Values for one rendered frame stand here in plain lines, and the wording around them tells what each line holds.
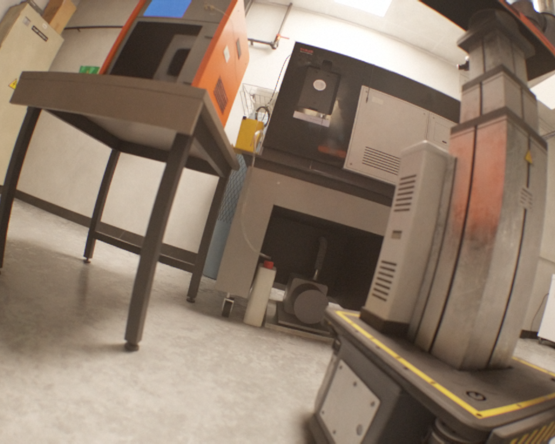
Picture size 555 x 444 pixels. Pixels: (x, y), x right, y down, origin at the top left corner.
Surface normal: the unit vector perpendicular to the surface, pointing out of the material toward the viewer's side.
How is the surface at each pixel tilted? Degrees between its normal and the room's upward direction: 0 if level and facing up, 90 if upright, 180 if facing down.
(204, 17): 90
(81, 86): 90
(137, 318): 90
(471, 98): 90
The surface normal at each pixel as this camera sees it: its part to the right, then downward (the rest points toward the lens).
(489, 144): -0.95, -0.27
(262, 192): 0.02, -0.05
